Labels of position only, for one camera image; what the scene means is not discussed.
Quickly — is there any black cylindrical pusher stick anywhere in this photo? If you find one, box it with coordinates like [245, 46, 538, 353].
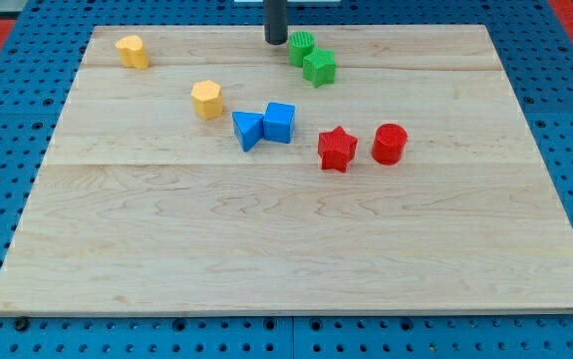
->
[263, 0, 288, 45]

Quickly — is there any yellow hexagon block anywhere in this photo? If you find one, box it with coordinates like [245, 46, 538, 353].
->
[190, 80, 223, 120]

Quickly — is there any blue triangle block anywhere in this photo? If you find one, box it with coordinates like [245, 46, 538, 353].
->
[232, 111, 264, 152]

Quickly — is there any green cylinder block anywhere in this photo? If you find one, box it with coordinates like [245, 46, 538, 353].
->
[288, 31, 316, 67]

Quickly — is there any green star block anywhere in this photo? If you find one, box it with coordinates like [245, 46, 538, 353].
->
[303, 47, 336, 88]

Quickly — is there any blue cube block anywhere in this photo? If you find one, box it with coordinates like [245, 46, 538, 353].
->
[263, 102, 295, 144]

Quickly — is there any red star block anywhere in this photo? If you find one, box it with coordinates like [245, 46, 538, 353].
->
[317, 126, 358, 173]

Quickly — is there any yellow heart block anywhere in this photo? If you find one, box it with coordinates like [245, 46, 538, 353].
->
[115, 35, 149, 70]

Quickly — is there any red cylinder block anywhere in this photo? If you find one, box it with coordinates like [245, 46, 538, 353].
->
[371, 124, 408, 166]

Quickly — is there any light wooden board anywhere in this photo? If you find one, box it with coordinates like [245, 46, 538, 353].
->
[0, 25, 573, 317]

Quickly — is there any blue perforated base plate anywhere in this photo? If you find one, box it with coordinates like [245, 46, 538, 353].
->
[0, 0, 573, 358]

